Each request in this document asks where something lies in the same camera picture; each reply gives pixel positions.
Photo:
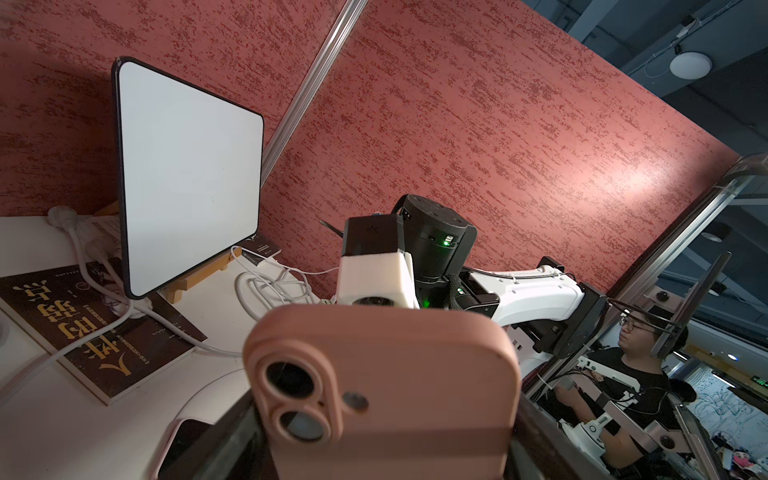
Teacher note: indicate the aluminium rail frame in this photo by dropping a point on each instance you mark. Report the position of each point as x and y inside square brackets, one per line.
[329, 51]

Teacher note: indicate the black box behind tablet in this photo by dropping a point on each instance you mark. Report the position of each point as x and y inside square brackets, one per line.
[259, 247]

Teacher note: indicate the black book gold lettering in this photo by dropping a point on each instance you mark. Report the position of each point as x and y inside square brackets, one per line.
[109, 347]

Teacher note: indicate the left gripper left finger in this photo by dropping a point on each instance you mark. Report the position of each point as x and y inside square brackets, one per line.
[235, 447]

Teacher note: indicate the gold edged black phone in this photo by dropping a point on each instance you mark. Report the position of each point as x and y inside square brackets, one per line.
[365, 392]

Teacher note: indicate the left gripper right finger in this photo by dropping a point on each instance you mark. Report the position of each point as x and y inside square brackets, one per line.
[539, 450]

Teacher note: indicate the white tablet on stand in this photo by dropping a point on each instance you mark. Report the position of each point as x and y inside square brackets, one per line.
[190, 170]

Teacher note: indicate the wooden tablet stand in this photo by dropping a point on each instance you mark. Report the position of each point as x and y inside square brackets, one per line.
[106, 223]

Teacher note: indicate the round ceiling lamp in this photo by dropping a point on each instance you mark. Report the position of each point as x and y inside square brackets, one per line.
[690, 66]

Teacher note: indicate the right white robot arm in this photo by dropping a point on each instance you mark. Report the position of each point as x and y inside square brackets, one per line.
[546, 313]

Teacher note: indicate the blue case phone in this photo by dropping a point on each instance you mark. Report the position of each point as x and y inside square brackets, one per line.
[197, 415]

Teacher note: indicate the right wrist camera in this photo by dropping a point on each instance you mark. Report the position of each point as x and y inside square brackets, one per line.
[375, 268]

